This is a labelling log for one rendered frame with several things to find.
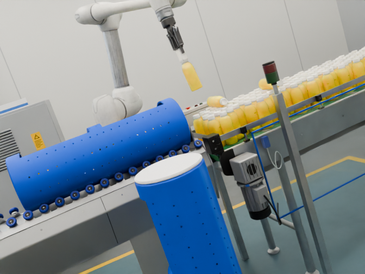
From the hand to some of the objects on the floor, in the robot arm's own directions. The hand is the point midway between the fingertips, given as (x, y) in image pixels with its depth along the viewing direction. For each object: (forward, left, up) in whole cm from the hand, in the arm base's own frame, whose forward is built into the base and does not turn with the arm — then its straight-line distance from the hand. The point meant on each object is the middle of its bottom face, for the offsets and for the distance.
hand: (181, 55), depth 212 cm
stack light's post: (+30, +25, -144) cm, 150 cm away
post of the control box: (-36, +14, -141) cm, 146 cm away
